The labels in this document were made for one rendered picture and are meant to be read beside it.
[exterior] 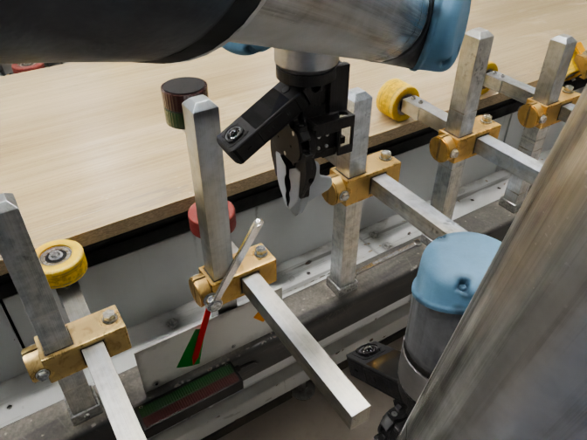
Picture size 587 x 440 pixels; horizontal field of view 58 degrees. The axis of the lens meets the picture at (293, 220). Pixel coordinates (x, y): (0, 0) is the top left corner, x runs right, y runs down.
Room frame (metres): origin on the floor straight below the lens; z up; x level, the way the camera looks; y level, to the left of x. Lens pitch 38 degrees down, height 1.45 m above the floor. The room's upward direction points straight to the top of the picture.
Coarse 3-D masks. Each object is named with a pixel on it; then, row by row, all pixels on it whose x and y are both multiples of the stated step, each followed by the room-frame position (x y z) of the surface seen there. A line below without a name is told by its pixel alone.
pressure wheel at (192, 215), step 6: (192, 204) 0.74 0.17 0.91; (228, 204) 0.74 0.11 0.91; (192, 210) 0.72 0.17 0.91; (228, 210) 0.72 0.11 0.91; (234, 210) 0.72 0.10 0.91; (192, 216) 0.70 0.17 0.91; (234, 216) 0.71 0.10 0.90; (192, 222) 0.69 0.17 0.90; (234, 222) 0.71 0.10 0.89; (192, 228) 0.69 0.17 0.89; (198, 228) 0.69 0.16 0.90; (234, 228) 0.71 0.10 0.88; (198, 234) 0.69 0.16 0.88
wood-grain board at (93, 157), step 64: (512, 0) 1.97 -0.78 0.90; (576, 0) 1.97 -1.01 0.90; (64, 64) 1.38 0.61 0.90; (128, 64) 1.38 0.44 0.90; (192, 64) 1.38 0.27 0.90; (256, 64) 1.38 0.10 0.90; (384, 64) 1.38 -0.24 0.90; (512, 64) 1.38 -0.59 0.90; (0, 128) 1.02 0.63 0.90; (64, 128) 1.02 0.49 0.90; (128, 128) 1.02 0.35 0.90; (384, 128) 1.02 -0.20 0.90; (0, 192) 0.78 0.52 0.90; (64, 192) 0.78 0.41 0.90; (128, 192) 0.78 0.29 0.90; (192, 192) 0.78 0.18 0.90; (0, 256) 0.61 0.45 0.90
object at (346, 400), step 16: (256, 272) 0.62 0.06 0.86; (256, 288) 0.58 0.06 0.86; (256, 304) 0.56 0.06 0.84; (272, 304) 0.55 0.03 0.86; (272, 320) 0.52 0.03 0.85; (288, 320) 0.52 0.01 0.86; (288, 336) 0.49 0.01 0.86; (304, 336) 0.49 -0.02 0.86; (304, 352) 0.46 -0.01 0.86; (320, 352) 0.46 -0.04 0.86; (304, 368) 0.45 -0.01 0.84; (320, 368) 0.43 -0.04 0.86; (336, 368) 0.43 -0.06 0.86; (320, 384) 0.42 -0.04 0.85; (336, 384) 0.41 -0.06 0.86; (352, 384) 0.41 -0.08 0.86; (336, 400) 0.39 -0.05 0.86; (352, 400) 0.39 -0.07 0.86; (352, 416) 0.36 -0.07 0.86; (368, 416) 0.38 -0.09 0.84
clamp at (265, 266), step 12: (252, 252) 0.65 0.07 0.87; (252, 264) 0.63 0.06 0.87; (264, 264) 0.63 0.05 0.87; (204, 276) 0.60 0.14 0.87; (240, 276) 0.60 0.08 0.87; (264, 276) 0.63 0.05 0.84; (276, 276) 0.64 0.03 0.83; (192, 288) 0.59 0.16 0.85; (204, 288) 0.58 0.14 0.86; (216, 288) 0.58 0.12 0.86; (228, 288) 0.59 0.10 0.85; (240, 288) 0.60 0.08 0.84; (228, 300) 0.59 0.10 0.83
